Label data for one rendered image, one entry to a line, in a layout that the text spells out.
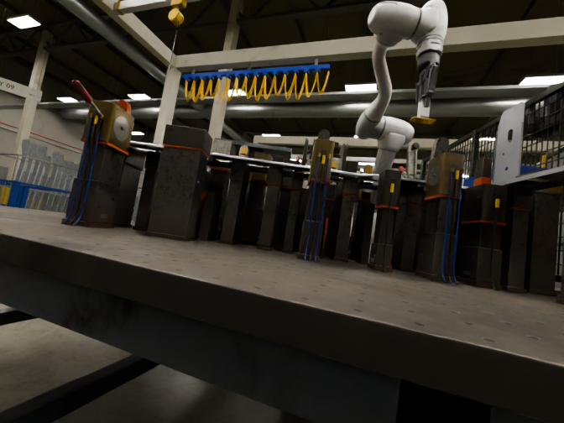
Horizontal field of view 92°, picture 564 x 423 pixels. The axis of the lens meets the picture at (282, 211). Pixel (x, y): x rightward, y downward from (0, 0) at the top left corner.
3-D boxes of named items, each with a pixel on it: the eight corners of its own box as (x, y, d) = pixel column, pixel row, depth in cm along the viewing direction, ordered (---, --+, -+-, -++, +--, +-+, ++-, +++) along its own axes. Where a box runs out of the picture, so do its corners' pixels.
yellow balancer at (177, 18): (157, 67, 307) (170, -2, 315) (163, 72, 317) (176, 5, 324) (168, 66, 302) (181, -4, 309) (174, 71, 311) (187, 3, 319)
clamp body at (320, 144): (297, 260, 72) (315, 134, 75) (295, 257, 83) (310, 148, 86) (321, 264, 71) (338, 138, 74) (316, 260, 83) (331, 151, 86)
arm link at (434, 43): (424, 33, 98) (422, 49, 97) (449, 36, 98) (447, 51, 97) (412, 50, 107) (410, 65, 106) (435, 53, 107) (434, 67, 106)
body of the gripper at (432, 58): (413, 64, 106) (410, 86, 105) (424, 49, 98) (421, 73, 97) (432, 65, 106) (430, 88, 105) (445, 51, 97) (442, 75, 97)
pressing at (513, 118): (516, 195, 90) (523, 99, 93) (490, 201, 101) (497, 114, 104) (518, 196, 90) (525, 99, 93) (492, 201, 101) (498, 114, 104)
